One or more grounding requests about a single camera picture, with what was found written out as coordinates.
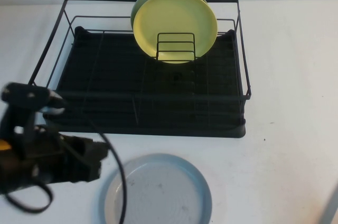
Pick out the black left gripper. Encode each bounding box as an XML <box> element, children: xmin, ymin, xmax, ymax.
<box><xmin>33</xmin><ymin>133</ymin><xmax>109</xmax><ymax>184</ymax></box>

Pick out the light blue plate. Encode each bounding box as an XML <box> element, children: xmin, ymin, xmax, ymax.
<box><xmin>98</xmin><ymin>153</ymin><xmax>213</xmax><ymax>224</ymax></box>

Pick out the yellow plate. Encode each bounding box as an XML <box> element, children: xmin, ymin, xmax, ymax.
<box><xmin>133</xmin><ymin>0</ymin><xmax>219</xmax><ymax>65</ymax></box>

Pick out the black plastic drip tray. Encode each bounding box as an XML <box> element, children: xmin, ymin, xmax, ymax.
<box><xmin>42</xmin><ymin>25</ymin><xmax>247</xmax><ymax>139</ymax></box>

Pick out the black cable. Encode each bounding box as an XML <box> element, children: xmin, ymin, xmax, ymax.
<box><xmin>4</xmin><ymin>181</ymin><xmax>54</xmax><ymax>212</ymax></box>
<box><xmin>88</xmin><ymin>119</ymin><xmax>128</xmax><ymax>224</ymax></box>

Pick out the black camera bracket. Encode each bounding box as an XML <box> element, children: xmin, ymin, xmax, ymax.
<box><xmin>4</xmin><ymin>102</ymin><xmax>36</xmax><ymax>157</ymax></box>

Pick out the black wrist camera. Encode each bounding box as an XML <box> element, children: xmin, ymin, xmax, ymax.
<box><xmin>1</xmin><ymin>82</ymin><xmax>64</xmax><ymax>116</ymax></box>

